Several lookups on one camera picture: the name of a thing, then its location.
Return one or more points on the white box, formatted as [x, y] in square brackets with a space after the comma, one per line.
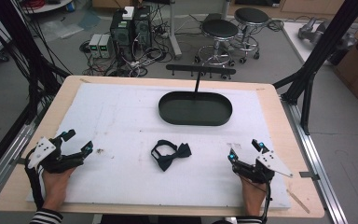
[128, 13]

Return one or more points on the wooden table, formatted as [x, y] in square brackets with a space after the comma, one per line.
[295, 124]

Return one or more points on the aluminium rail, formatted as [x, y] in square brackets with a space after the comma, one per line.
[7, 161]
[315, 161]

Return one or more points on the black round stool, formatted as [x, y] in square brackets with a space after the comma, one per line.
[249, 31]
[220, 42]

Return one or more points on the black bow tie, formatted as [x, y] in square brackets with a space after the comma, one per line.
[171, 154]

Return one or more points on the grey power supply unit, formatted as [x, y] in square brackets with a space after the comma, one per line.
[105, 46]
[94, 45]

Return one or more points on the black computer tower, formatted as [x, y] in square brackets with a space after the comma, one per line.
[121, 35]
[142, 29]

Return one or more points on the person's striped sleeve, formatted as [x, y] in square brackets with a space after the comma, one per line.
[46, 216]
[248, 220]

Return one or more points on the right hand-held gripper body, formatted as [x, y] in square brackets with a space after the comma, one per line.
[262, 166]

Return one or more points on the person's right striped sleeve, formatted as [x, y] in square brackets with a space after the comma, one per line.
[248, 220]

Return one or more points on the person's left hand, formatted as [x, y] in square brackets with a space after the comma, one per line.
[56, 188]

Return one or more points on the person's right hand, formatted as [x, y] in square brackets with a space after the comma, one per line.
[252, 196]

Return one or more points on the white foam mat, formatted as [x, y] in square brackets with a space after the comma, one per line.
[155, 146]

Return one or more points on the wooden stick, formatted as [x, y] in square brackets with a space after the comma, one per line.
[297, 200]

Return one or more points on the black oval tray rack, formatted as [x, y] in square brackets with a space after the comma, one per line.
[195, 102]

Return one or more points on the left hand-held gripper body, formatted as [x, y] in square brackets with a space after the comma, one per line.
[51, 157]

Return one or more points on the black metal frame stand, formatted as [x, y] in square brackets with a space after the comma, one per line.
[320, 56]
[21, 53]

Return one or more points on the person's left striped sleeve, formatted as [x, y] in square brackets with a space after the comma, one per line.
[46, 216]

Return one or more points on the grey table leg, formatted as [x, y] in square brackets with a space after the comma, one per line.
[174, 31]

